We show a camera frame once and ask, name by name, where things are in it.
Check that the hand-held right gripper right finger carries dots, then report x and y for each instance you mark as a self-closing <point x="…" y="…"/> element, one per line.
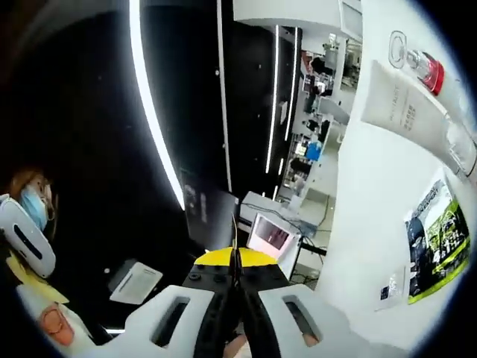
<point x="261" y="294"/>

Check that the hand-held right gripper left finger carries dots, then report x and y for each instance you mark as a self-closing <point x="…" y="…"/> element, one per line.
<point x="208" y="294"/>

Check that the silver skincare sachet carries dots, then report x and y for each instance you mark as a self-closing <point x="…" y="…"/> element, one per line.
<point x="391" y="289"/>

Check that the black green skincare mask packet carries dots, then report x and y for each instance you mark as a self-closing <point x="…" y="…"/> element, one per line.
<point x="439" y="238"/>

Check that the white skincare tube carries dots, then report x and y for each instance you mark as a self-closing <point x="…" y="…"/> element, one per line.
<point x="402" y="112"/>

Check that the small white skincare bottle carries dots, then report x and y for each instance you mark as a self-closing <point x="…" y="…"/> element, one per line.
<point x="462" y="145"/>

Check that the red-collared white skincare bottle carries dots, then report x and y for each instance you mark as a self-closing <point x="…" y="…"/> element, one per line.
<point x="436" y="76"/>

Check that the person's right hand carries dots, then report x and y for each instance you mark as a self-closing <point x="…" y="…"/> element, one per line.
<point x="237" y="340"/>

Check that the computer monitor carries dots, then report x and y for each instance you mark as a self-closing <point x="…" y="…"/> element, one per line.
<point x="272" y="236"/>

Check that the ceiling air conditioner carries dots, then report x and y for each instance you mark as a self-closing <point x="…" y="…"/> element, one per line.
<point x="138" y="281"/>

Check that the large dark screen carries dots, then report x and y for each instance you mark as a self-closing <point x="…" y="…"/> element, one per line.
<point x="208" y="212"/>

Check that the blue box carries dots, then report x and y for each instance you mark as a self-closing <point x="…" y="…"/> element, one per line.
<point x="313" y="151"/>

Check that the person's own head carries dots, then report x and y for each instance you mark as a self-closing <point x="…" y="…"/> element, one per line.
<point x="33" y="209"/>

